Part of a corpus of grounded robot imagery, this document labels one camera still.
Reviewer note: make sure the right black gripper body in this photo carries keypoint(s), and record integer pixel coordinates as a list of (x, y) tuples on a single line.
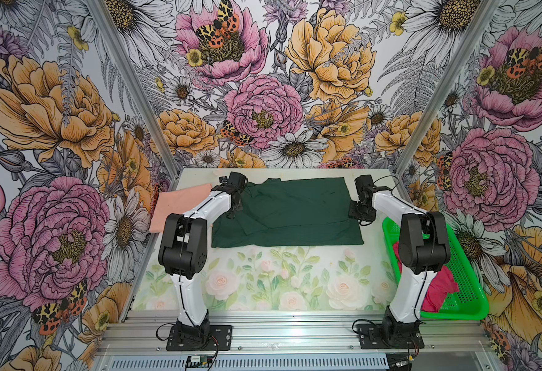
[(363, 212)]

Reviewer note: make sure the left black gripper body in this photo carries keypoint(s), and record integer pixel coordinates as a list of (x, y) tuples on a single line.
[(236, 206)]

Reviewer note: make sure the dark green t-shirt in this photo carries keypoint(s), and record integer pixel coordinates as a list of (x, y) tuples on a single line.
[(301, 212)]

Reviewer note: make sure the green plastic laundry basket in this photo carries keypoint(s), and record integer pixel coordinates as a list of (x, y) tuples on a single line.
[(469, 303)]

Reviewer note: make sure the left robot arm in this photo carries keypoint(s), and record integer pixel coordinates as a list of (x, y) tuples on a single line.
[(183, 253)]

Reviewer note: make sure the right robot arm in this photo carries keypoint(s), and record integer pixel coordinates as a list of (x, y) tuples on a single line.
[(424, 248)]

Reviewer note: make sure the folded peach t-shirt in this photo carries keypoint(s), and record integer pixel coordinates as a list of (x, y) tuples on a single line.
[(178, 202)]

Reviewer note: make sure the magenta t-shirt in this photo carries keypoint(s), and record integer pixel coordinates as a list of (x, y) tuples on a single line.
[(442, 285)]

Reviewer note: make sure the small green circuit board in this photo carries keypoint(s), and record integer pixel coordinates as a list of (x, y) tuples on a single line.
[(199, 362)]

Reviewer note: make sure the right aluminium frame post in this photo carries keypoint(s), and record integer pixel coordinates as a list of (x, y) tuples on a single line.
[(472, 37)]

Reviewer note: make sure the aluminium frame post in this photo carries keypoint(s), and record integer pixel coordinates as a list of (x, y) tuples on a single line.
[(116, 46), (472, 37)]

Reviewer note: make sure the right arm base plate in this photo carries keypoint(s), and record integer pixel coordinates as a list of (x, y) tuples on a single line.
[(375, 337)]

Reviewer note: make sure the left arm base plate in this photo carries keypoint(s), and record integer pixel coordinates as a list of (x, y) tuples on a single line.
[(209, 338)]

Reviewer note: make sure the left aluminium frame post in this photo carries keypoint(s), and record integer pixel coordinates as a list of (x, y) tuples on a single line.
[(116, 46)]

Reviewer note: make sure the aluminium mounting rail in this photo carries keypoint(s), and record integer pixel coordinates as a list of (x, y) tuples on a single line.
[(294, 341)]

